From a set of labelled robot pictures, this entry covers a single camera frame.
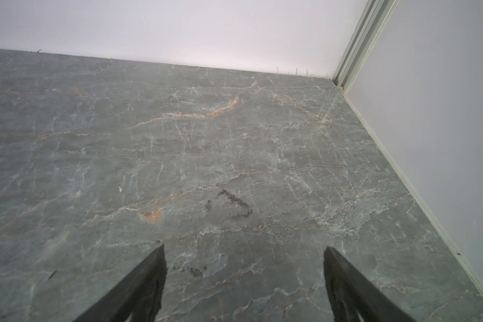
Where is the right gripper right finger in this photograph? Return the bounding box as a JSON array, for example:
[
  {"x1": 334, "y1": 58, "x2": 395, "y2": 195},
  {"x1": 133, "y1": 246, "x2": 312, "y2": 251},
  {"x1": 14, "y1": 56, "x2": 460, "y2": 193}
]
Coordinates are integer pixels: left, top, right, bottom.
[{"x1": 323, "y1": 247, "x2": 413, "y2": 322}]

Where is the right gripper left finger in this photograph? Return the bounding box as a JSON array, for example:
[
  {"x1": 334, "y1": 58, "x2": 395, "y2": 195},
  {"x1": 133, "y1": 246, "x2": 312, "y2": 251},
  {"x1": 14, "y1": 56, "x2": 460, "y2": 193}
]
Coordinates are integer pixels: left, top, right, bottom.
[{"x1": 75, "y1": 244, "x2": 168, "y2": 321}]

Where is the aluminium frame post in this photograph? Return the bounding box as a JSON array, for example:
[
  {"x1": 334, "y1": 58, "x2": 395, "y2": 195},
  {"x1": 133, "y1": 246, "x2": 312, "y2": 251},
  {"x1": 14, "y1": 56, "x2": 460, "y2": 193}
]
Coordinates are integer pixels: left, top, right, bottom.
[{"x1": 332, "y1": 0, "x2": 398, "y2": 95}]

